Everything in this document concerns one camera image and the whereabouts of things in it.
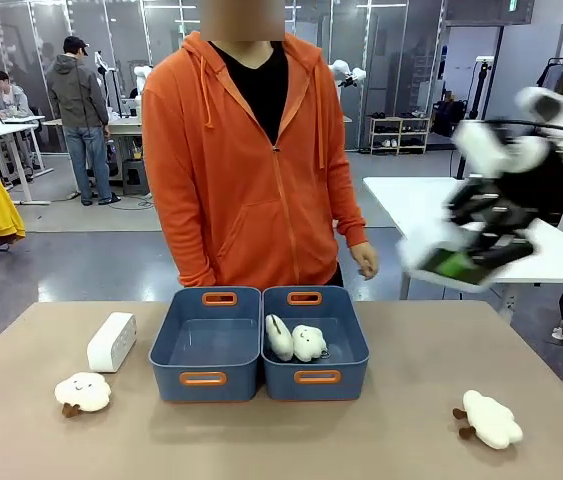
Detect white cloud plush toy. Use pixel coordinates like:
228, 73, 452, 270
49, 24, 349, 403
264, 313, 296, 363

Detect wooden background desk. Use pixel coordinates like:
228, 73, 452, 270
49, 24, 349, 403
41, 115, 145, 151

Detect person's left hand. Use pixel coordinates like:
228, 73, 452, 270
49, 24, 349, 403
350, 241, 380, 281

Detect person's left forearm orange sleeve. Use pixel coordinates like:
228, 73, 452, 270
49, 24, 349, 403
333, 159, 370, 250

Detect grey step stool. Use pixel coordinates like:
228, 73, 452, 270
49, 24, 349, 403
121, 158, 151, 197

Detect large white table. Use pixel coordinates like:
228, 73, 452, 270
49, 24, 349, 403
362, 175, 563, 301

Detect wooden shoe rack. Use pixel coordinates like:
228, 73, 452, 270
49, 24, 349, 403
368, 115, 432, 156

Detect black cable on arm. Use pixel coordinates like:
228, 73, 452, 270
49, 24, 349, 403
480, 117, 563, 139

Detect white cloud plush brown feet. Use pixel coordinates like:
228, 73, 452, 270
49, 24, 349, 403
54, 371, 113, 419
451, 389, 525, 451

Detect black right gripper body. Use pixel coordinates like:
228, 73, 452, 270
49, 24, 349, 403
444, 177, 542, 254

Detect light stand tripod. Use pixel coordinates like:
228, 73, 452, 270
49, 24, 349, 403
456, 55, 496, 179

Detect blue basket orange handles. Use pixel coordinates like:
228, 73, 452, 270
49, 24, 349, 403
148, 286, 264, 404
260, 285, 371, 403

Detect black backpack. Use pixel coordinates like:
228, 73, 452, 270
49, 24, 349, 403
431, 98, 470, 140

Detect white cloud plush with keyring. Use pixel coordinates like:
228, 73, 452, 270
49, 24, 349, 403
291, 324, 331, 363

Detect person in orange hoodie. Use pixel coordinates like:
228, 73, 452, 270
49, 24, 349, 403
141, 30, 380, 303

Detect person's right forearm orange sleeve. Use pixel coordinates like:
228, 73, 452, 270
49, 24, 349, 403
158, 194, 220, 290

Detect seated person in grey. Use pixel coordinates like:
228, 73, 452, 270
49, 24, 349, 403
0, 70, 42, 174

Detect standing man in grey hoodie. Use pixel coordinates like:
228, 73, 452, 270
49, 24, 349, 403
44, 35, 121, 207

